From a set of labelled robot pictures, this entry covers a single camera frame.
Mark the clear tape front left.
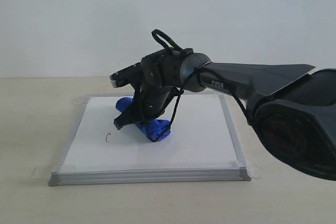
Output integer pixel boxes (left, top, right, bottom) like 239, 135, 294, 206
29, 165, 76, 181

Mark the clear tape front right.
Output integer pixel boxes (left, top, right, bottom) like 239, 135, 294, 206
230, 161, 263, 181

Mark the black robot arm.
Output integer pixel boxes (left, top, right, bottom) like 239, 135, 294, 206
110, 48, 335, 180

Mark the white board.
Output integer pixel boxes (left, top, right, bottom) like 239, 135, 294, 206
48, 93, 246, 186

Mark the clear tape back right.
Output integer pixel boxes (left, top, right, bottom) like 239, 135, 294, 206
202, 92, 230, 98

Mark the clear tape back left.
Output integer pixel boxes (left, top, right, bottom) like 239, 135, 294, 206
71, 95, 91, 105

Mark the clear tape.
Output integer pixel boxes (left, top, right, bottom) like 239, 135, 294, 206
230, 161, 263, 181
29, 165, 76, 181
202, 92, 230, 98
71, 95, 91, 105

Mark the black braided cable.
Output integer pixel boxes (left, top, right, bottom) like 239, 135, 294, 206
136, 28, 253, 143

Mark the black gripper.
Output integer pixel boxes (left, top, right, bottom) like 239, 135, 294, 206
113, 84, 171, 130

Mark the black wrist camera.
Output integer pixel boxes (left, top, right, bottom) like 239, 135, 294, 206
110, 62, 143, 88

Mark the blue microfibre cloth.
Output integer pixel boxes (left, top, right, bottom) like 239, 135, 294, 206
115, 97, 171, 142

